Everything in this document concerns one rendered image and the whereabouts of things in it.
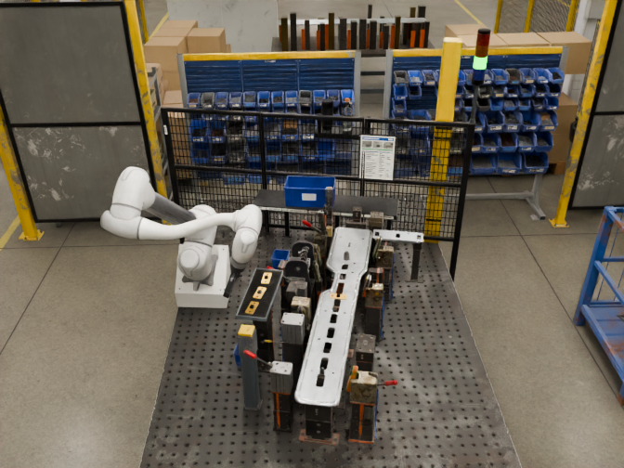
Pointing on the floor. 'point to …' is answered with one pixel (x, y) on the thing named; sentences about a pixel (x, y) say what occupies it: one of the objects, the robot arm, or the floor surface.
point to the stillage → (614, 335)
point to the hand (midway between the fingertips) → (231, 285)
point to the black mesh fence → (320, 164)
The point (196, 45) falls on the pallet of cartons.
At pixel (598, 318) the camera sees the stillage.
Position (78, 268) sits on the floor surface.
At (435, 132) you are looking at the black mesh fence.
